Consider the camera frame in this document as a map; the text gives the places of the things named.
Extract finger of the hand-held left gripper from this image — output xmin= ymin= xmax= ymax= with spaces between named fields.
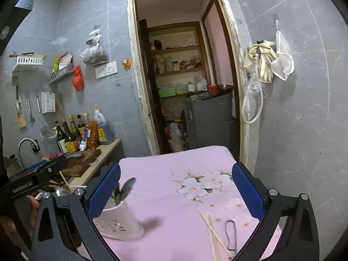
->
xmin=16 ymin=160 xmax=49 ymax=176
xmin=40 ymin=156 xmax=68 ymax=181

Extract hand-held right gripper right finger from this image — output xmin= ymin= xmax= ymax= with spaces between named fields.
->
xmin=232 ymin=162 xmax=320 ymax=261

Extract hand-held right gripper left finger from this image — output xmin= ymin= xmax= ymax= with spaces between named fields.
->
xmin=31 ymin=162 xmax=121 ymax=261

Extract metal spoon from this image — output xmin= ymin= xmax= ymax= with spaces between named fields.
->
xmin=113 ymin=182 xmax=122 ymax=206
xmin=121 ymin=177 xmax=136 ymax=200

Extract white plastic utensil basket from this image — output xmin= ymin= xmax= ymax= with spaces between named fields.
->
xmin=92 ymin=193 xmax=145 ymax=242

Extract wooden chopstick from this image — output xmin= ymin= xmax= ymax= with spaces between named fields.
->
xmin=207 ymin=214 xmax=218 ymax=261
xmin=199 ymin=210 xmax=234 ymax=259

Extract person's left hand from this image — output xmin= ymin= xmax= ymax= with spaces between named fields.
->
xmin=0 ymin=195 xmax=41 ymax=240

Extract bundle of used chopsticks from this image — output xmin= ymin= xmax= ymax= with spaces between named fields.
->
xmin=49 ymin=171 xmax=72 ymax=193

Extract dark pump bottle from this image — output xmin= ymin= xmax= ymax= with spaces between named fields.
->
xmin=54 ymin=121 xmax=67 ymax=153

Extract dark bottle yellow label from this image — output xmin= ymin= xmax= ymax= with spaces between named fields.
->
xmin=61 ymin=118 xmax=78 ymax=153

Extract wooden cutting board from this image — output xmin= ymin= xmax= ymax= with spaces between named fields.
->
xmin=58 ymin=149 xmax=102 ymax=178

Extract metal faucet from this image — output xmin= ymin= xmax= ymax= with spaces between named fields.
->
xmin=18 ymin=138 xmax=37 ymax=169

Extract blue white packet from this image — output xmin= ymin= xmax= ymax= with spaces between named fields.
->
xmin=80 ymin=129 xmax=91 ymax=151

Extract beige kitchen counter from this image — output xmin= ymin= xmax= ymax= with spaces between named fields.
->
xmin=69 ymin=139 xmax=122 ymax=188

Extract orange food packet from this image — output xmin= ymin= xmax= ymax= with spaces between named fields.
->
xmin=87 ymin=120 xmax=100 ymax=150

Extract hanging wooden board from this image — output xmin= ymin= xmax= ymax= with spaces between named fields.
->
xmin=12 ymin=76 xmax=27 ymax=129

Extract large oil jug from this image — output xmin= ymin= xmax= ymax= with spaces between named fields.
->
xmin=93 ymin=109 xmax=115 ymax=145

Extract hanging metal peeler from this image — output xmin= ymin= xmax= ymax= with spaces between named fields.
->
xmin=26 ymin=95 xmax=35 ymax=123

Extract hanging mesh skimmer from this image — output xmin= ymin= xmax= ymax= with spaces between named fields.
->
xmin=35 ymin=95 xmax=56 ymax=139

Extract pink floral blanket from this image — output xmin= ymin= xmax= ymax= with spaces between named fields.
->
xmin=76 ymin=145 xmax=283 ymax=261

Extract grey cabinet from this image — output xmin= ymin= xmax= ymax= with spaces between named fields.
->
xmin=185 ymin=91 xmax=236 ymax=151

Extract white plastic bag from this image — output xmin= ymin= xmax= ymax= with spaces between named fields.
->
xmin=166 ymin=122 xmax=185 ymax=153

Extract red plastic bag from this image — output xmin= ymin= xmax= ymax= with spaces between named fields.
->
xmin=72 ymin=65 xmax=83 ymax=92

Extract red white seasoning packet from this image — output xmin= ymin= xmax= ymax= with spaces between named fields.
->
xmin=58 ymin=52 xmax=74 ymax=70

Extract green box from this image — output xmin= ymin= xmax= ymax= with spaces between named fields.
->
xmin=158 ymin=87 xmax=177 ymax=98

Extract clear bag of dried goods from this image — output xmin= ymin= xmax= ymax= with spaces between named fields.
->
xmin=79 ymin=26 xmax=108 ymax=66

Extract cream rubber gloves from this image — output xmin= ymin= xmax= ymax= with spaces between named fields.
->
xmin=243 ymin=40 xmax=279 ymax=83

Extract white mesh strainer bag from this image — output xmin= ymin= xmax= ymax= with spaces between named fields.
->
xmin=271 ymin=19 xmax=295 ymax=81

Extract wooden shelf unit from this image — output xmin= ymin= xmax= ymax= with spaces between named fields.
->
xmin=147 ymin=21 xmax=211 ymax=98

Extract white wall box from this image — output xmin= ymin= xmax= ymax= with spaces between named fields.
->
xmin=41 ymin=92 xmax=56 ymax=114

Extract white hose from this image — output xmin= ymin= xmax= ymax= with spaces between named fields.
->
xmin=241 ymin=56 xmax=265 ymax=125

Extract metal wall rack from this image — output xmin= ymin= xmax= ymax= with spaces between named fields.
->
xmin=48 ymin=63 xmax=75 ymax=84

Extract white wall basket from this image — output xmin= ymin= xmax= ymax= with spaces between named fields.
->
xmin=11 ymin=54 xmax=47 ymax=71

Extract worn door frame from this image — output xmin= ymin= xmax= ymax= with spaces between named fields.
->
xmin=126 ymin=0 xmax=251 ymax=166

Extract white wall switch panel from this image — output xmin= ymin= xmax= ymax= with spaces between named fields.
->
xmin=95 ymin=61 xmax=118 ymax=79

